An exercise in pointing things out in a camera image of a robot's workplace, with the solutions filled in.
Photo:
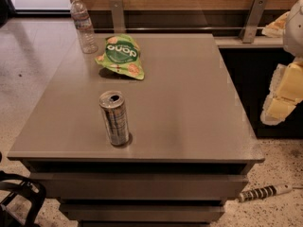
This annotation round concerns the right metal wall bracket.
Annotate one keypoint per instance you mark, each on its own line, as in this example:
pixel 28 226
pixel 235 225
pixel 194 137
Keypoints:
pixel 249 30

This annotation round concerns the white power strip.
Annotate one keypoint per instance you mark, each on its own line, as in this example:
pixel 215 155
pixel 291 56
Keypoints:
pixel 264 192

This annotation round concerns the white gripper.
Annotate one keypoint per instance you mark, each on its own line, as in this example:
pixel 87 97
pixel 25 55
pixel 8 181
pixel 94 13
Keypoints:
pixel 294 32

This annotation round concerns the metal wall bracket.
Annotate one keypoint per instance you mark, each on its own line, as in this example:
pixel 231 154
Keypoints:
pixel 249 30
pixel 117 12

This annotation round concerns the black chair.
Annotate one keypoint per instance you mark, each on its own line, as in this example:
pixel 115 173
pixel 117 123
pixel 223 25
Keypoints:
pixel 20 189

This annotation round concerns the green rice chip bag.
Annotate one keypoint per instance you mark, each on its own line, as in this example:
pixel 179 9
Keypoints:
pixel 122 55

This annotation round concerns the left metal wall bracket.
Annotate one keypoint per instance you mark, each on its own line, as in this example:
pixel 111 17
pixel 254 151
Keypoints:
pixel 117 12

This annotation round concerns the clear plastic water bottle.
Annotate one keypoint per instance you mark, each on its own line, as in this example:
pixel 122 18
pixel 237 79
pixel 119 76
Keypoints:
pixel 84 27

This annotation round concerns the grey drawer cabinet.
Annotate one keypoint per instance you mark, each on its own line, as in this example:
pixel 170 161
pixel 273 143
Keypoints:
pixel 191 144

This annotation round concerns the silver redbull can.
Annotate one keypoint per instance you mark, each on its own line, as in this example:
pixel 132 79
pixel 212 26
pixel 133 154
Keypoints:
pixel 112 104

